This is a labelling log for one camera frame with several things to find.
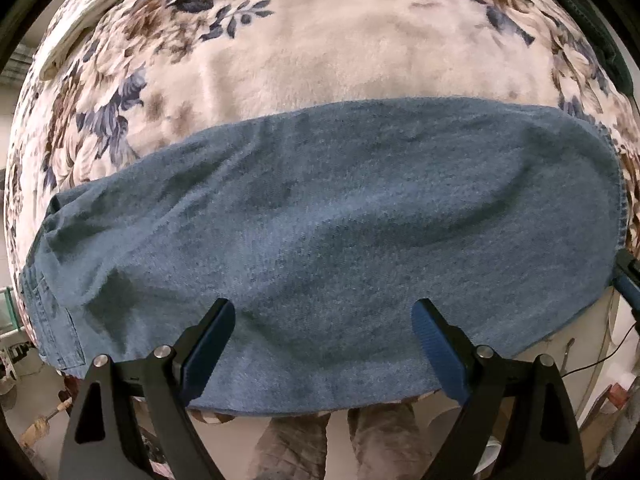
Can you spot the person's right leg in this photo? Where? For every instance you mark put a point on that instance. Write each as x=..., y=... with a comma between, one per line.
x=385, y=445

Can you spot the blue denim pants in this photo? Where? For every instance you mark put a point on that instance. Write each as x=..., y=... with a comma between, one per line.
x=325, y=220

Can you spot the dark green cloth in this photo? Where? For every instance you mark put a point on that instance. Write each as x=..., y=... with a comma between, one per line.
x=595, y=25

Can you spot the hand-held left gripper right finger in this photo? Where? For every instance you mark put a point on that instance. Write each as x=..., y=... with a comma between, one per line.
x=437, y=350

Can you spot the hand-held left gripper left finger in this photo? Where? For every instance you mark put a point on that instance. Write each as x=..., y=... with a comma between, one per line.
x=210, y=350

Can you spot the floral fleece blanket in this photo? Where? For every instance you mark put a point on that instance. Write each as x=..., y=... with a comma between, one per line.
x=320, y=50

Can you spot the person's left leg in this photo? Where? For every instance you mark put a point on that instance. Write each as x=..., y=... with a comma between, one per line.
x=290, y=450

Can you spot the person's leg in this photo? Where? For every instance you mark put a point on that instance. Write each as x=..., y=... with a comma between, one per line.
x=385, y=445
x=290, y=450

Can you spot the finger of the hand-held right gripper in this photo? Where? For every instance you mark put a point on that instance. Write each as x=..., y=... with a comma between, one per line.
x=631, y=285

